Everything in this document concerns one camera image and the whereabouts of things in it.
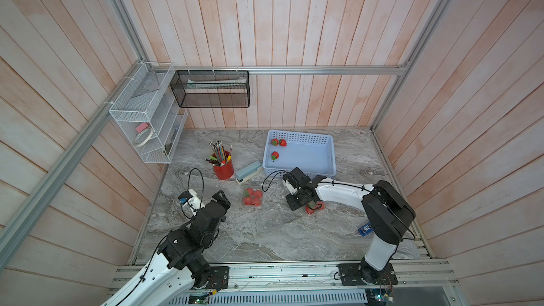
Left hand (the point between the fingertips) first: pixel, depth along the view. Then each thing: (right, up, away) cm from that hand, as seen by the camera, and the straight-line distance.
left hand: (218, 200), depth 76 cm
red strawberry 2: (+9, -4, +14) cm, 18 cm away
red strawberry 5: (+22, +16, +31) cm, 41 cm away
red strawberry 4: (+26, +22, +35) cm, 49 cm away
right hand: (+29, -5, +17) cm, 34 cm away
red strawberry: (+14, -1, +15) cm, 21 cm away
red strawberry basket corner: (+22, +23, +35) cm, 47 cm away
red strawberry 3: (+13, -4, +14) cm, 20 cm away
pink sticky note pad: (-32, +28, +6) cm, 43 cm away
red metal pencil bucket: (-2, +8, +23) cm, 24 cm away
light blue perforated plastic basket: (+41, +16, +32) cm, 55 cm away
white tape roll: (-31, +24, +6) cm, 40 cm away
